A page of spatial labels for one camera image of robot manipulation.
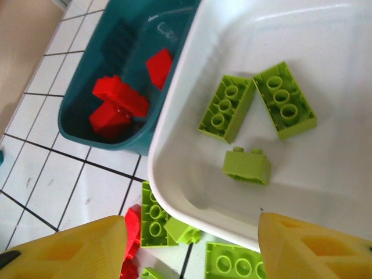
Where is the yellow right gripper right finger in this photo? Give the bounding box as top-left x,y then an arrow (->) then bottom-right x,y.
257,212 -> 372,279

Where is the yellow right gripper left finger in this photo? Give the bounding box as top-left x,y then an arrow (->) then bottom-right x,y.
0,214 -> 128,279

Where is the long green lego brick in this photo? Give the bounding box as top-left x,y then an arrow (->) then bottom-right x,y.
252,60 -> 318,141
204,241 -> 267,279
140,180 -> 180,249
198,74 -> 256,145

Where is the small green lego brick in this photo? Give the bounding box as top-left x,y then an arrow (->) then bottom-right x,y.
222,146 -> 272,186
141,266 -> 164,279
163,216 -> 202,245

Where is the long red lego brick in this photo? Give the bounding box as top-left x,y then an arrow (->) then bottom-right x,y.
92,74 -> 151,119

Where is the white plastic bin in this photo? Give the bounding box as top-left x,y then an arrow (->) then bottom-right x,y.
147,0 -> 372,253

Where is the teal plastic bin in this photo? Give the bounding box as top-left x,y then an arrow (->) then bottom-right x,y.
57,0 -> 203,156

